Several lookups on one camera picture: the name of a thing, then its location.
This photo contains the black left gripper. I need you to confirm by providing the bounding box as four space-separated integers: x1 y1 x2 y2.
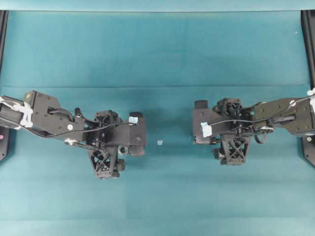
84 110 129 180

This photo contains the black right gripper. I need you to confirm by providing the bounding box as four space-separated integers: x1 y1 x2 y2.
210 98 254 165

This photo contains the silver metal washer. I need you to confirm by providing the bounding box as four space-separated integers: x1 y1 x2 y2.
118 145 129 155

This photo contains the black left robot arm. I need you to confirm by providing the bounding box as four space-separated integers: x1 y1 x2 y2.
0 90 126 179

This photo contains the teal table mat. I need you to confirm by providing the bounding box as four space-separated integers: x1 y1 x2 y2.
0 11 315 236

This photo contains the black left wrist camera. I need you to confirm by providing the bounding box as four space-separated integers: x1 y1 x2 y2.
128 112 147 156

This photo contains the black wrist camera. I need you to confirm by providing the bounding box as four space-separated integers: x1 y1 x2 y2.
128 112 147 156
192 100 211 145

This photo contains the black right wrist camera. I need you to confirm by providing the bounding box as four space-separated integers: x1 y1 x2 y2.
192 100 211 145

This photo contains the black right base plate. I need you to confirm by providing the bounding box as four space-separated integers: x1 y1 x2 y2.
302 136 315 167

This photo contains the black vertical frame post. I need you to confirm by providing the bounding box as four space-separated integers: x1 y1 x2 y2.
301 9 315 89

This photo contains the black aluminium frame rail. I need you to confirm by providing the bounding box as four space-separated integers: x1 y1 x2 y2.
0 10 9 70

